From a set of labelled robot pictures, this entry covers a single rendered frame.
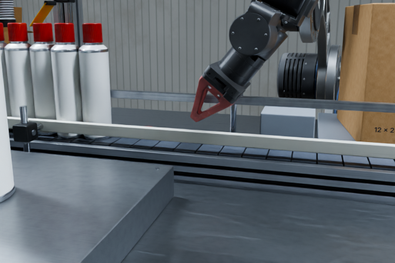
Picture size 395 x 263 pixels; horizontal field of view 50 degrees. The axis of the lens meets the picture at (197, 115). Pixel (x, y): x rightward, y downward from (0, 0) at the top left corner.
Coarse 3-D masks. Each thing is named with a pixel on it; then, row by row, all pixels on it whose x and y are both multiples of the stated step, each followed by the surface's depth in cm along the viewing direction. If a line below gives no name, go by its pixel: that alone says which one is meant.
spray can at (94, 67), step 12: (84, 24) 72; (96, 24) 72; (84, 36) 72; (96, 36) 72; (84, 48) 72; (96, 48) 72; (84, 60) 72; (96, 60) 72; (108, 60) 74; (84, 72) 73; (96, 72) 73; (108, 72) 75; (84, 84) 73; (96, 84) 73; (108, 84) 75; (84, 96) 74; (96, 96) 73; (108, 96) 75; (84, 108) 74; (96, 108) 74; (108, 108) 75; (84, 120) 75; (96, 120) 74; (108, 120) 76
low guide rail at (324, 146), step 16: (48, 128) 75; (64, 128) 74; (80, 128) 73; (96, 128) 72; (112, 128) 72; (128, 128) 71; (144, 128) 70; (160, 128) 70; (224, 144) 67; (240, 144) 66; (256, 144) 65; (272, 144) 65; (288, 144) 64; (304, 144) 63; (320, 144) 63; (336, 144) 62; (352, 144) 62; (368, 144) 61; (384, 144) 61
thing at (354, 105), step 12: (120, 96) 78; (132, 96) 77; (144, 96) 77; (156, 96) 76; (168, 96) 76; (180, 96) 75; (192, 96) 74; (240, 96) 72; (252, 96) 72; (312, 108) 69; (324, 108) 69; (336, 108) 68; (348, 108) 68; (360, 108) 67; (372, 108) 67; (384, 108) 66
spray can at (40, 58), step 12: (36, 24) 75; (48, 24) 75; (36, 36) 75; (48, 36) 76; (36, 48) 75; (48, 48) 75; (36, 60) 75; (48, 60) 76; (36, 72) 76; (48, 72) 76; (36, 84) 76; (48, 84) 76; (36, 96) 77; (48, 96) 77; (36, 108) 78; (48, 108) 77; (48, 132) 78
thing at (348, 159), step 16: (96, 144) 73; (112, 144) 73; (128, 144) 73; (144, 144) 73; (160, 144) 73; (176, 144) 73; (192, 144) 73; (208, 144) 73; (288, 160) 65; (304, 160) 65; (320, 160) 65; (336, 160) 65; (352, 160) 65; (368, 160) 66; (384, 160) 65
